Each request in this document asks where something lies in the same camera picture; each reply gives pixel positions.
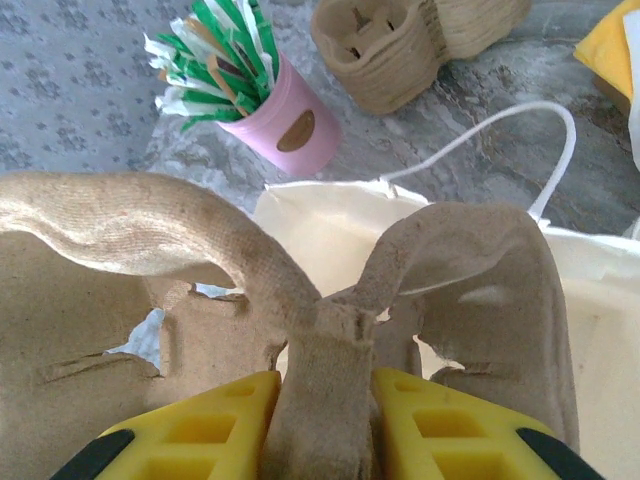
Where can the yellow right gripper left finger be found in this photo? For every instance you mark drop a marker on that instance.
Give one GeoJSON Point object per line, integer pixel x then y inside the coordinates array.
{"type": "Point", "coordinates": [200, 440]}

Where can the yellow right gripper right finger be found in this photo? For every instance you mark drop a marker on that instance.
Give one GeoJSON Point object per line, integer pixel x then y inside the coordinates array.
{"type": "Point", "coordinates": [450, 440]}

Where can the brown pulp cup carrier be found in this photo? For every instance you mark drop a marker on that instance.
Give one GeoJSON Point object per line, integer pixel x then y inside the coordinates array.
{"type": "Point", "coordinates": [150, 225]}

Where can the printed paper takeout bag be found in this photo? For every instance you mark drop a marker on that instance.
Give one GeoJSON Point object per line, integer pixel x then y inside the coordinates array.
{"type": "Point", "coordinates": [325, 225]}

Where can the pink cup of stirrer sticks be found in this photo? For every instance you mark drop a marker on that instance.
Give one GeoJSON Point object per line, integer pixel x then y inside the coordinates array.
{"type": "Point", "coordinates": [300, 130]}

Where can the stack of brown pulp carriers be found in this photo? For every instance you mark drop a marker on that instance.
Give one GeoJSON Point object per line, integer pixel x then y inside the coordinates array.
{"type": "Point", "coordinates": [390, 70]}

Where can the yellow paper sheet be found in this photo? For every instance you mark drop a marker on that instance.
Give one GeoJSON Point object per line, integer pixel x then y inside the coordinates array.
{"type": "Point", "coordinates": [610, 45]}

